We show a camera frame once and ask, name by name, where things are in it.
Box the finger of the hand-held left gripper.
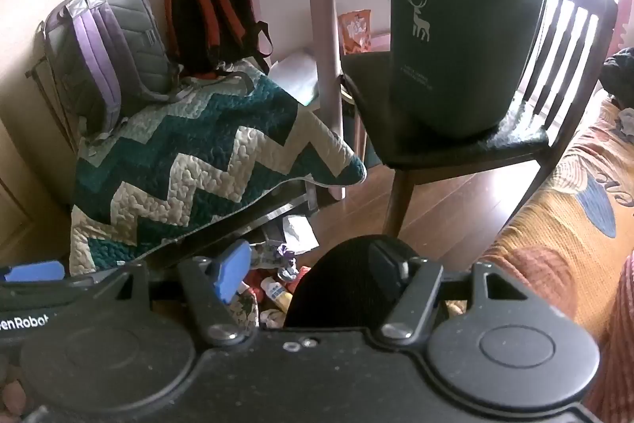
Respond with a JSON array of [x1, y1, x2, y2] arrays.
[[0, 279, 124, 301], [2, 260, 67, 284]]

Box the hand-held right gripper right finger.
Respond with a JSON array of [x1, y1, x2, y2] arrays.
[[370, 243, 532, 341]]

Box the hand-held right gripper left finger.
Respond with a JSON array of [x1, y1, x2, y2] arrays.
[[114, 239, 253, 347]]

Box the black fabric piece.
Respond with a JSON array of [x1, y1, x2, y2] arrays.
[[285, 235, 432, 331]]

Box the dark green deer print bin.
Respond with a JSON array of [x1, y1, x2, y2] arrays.
[[388, 0, 550, 140]]

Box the person's left hand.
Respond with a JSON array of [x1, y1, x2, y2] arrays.
[[0, 352, 29, 419]]

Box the red wrapper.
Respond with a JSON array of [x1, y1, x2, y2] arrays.
[[245, 269, 271, 300]]

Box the purple white wrapper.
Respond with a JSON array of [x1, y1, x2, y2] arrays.
[[252, 242, 300, 280]]

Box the small white yellow bottle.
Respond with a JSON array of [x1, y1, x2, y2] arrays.
[[260, 277, 295, 312]]

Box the teal white zigzag quilt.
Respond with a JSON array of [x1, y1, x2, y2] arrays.
[[69, 59, 368, 278]]

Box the dark wooden chair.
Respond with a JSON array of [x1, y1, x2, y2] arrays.
[[341, 0, 620, 238]]

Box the orange patterned blanket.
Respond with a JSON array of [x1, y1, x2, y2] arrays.
[[480, 91, 634, 423]]

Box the white paper sheet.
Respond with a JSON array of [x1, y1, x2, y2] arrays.
[[270, 49, 320, 107]]

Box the purple grey backpack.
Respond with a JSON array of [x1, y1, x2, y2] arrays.
[[42, 0, 184, 141]]

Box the orange black backpack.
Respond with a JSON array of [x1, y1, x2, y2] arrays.
[[163, 0, 273, 79]]

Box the orange snack bag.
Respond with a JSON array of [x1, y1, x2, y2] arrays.
[[338, 9, 372, 56]]

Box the pink desk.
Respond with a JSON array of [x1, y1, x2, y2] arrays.
[[240, 0, 501, 201]]

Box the dark cloth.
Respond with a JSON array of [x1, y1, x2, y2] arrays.
[[602, 48, 634, 107]]

